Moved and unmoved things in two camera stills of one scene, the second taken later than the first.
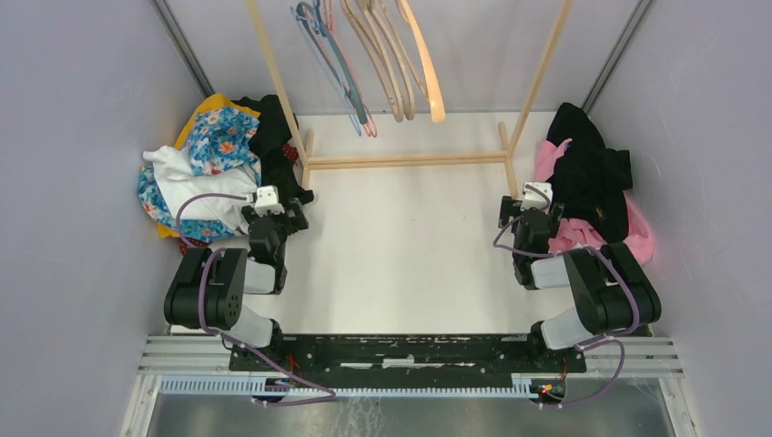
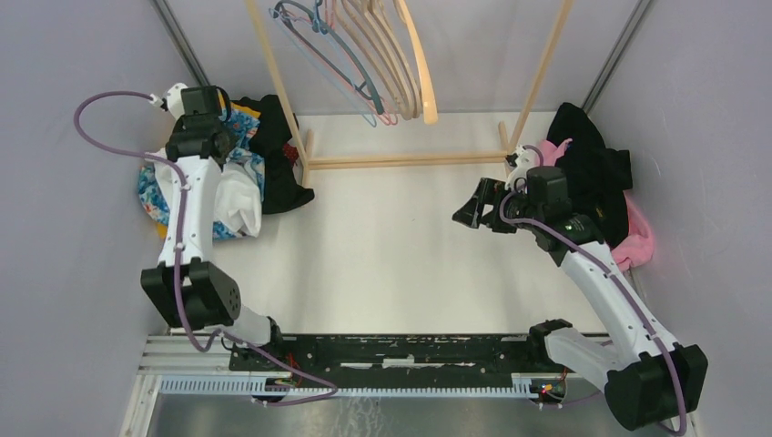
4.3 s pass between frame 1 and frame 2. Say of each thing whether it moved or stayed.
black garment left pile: stayed
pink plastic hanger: moved
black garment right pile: stayed
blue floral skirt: stayed
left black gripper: moved
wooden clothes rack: stayed
